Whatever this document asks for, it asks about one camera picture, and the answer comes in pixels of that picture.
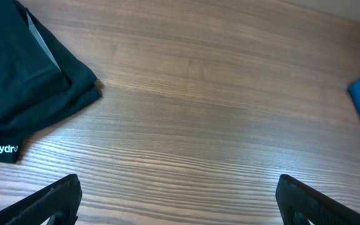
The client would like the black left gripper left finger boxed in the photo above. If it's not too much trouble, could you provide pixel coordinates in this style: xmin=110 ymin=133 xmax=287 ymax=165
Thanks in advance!
xmin=0 ymin=174 xmax=83 ymax=225

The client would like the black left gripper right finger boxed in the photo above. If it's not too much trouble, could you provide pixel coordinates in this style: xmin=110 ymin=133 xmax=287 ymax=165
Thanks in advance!
xmin=276 ymin=174 xmax=360 ymax=225

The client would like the black shorts white lining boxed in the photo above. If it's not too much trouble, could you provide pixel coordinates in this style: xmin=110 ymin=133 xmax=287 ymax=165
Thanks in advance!
xmin=0 ymin=1 xmax=101 ymax=163

